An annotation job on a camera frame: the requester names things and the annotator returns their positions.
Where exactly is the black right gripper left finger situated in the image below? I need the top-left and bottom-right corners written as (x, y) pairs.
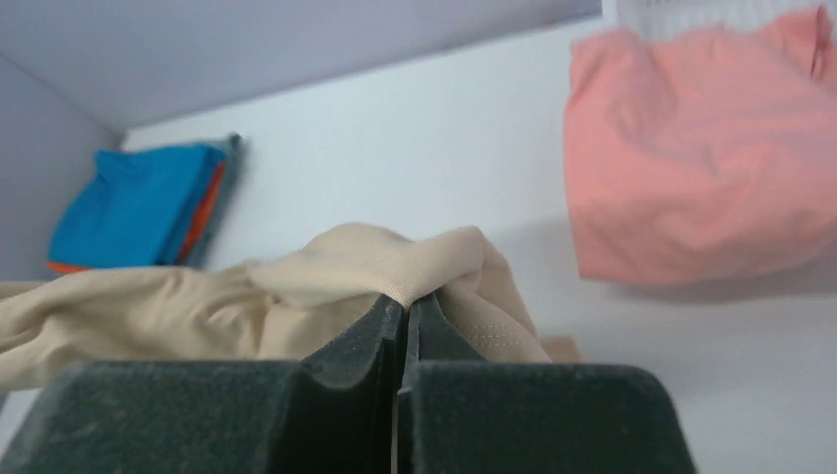
top-left (1, 296), bottom-right (403, 473)

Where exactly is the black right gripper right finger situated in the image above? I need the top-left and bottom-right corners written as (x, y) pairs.
top-left (396, 295), bottom-right (696, 473)

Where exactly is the beige t-shirt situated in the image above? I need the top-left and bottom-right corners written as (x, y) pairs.
top-left (1, 223), bottom-right (580, 392)

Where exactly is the blue folded t-shirt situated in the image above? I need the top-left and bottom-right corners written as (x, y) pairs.
top-left (47, 143), bottom-right (228, 270)

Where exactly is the pink t-shirt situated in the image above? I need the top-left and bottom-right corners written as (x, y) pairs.
top-left (563, 5), bottom-right (836, 285)

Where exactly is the white plastic laundry basket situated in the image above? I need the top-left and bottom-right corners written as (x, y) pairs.
top-left (601, 0), bottom-right (836, 40)

